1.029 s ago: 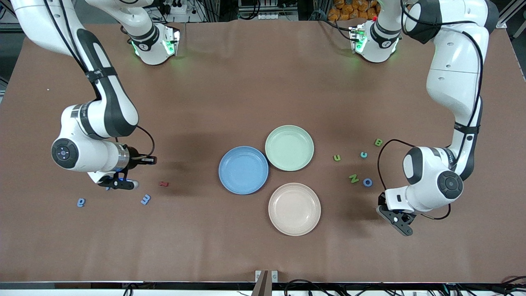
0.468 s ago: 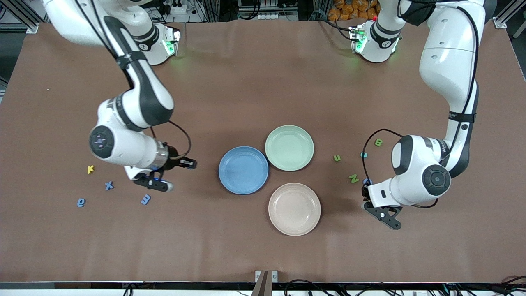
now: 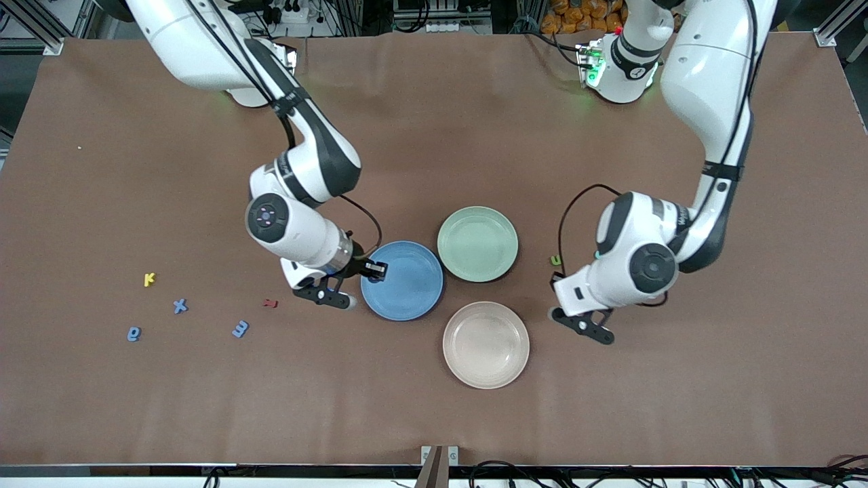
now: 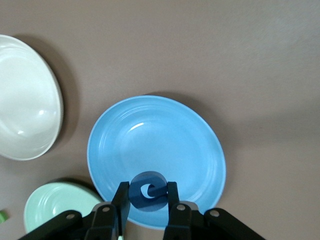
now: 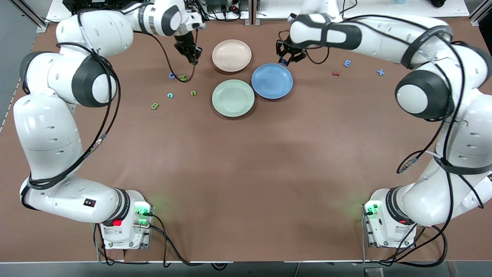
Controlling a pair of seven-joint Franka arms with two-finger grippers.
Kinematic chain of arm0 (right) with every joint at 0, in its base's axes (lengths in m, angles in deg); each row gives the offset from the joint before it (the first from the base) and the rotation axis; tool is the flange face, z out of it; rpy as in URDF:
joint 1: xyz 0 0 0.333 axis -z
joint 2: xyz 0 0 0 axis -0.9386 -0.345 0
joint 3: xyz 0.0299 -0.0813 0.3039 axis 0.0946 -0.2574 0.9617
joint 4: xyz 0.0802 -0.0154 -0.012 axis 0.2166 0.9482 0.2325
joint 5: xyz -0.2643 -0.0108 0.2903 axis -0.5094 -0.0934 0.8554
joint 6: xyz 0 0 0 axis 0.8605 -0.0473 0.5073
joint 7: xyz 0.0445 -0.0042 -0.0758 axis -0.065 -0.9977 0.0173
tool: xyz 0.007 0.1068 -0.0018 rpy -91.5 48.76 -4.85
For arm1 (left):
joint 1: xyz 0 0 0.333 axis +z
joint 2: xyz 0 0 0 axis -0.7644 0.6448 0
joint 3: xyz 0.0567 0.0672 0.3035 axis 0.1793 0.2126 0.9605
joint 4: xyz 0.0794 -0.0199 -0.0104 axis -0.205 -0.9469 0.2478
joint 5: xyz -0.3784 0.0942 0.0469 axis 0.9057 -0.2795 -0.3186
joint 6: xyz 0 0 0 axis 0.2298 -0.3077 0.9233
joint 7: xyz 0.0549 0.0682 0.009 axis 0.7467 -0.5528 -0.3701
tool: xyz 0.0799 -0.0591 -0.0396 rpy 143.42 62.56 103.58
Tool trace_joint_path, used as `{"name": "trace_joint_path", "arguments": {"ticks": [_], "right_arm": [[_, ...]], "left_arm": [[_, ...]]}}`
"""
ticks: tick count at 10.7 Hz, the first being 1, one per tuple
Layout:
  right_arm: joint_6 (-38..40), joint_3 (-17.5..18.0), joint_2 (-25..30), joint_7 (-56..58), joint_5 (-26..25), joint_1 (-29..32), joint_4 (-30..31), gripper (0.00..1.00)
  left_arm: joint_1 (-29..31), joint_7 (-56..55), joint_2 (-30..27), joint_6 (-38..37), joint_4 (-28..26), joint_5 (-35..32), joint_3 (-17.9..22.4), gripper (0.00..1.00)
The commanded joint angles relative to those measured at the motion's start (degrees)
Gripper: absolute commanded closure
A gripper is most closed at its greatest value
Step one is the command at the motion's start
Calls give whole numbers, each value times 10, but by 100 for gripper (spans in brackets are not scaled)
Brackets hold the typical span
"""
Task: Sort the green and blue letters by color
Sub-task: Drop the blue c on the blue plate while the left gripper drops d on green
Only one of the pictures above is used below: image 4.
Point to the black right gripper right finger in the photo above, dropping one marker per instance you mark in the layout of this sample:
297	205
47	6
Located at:
182	222

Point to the blue letter G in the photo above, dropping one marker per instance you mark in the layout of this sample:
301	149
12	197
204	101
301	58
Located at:
136	200

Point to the beige plate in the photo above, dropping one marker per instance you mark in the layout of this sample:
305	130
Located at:
22	100

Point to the blue plate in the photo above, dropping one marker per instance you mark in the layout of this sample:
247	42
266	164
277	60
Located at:
162	140

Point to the brown table cover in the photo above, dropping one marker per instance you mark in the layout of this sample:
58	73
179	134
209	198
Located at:
200	50

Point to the green letter J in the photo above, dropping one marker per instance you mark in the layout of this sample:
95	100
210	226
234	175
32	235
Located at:
2	217

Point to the green plate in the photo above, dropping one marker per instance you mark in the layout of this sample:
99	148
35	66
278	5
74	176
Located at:
55	205

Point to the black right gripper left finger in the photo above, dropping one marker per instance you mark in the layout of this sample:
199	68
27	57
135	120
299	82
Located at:
105	222

